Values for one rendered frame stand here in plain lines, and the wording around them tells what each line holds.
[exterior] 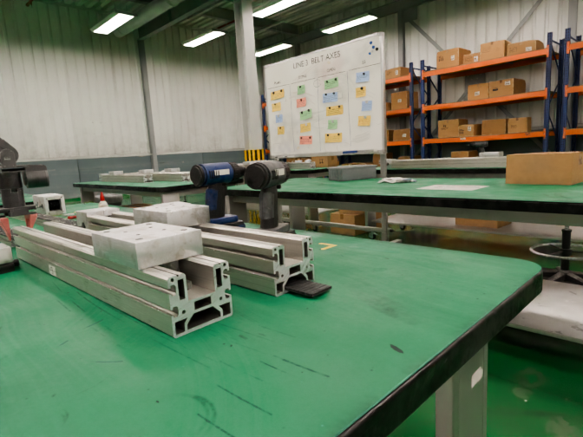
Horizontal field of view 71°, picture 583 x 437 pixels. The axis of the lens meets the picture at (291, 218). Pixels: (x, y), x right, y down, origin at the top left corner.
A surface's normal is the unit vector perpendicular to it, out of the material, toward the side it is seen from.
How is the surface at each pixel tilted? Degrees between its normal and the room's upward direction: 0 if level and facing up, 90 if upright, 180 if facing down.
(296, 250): 90
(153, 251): 90
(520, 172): 90
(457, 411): 90
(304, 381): 0
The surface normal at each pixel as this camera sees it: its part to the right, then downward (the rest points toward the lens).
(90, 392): -0.06, -0.99
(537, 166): -0.77, 0.10
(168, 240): 0.72, 0.07
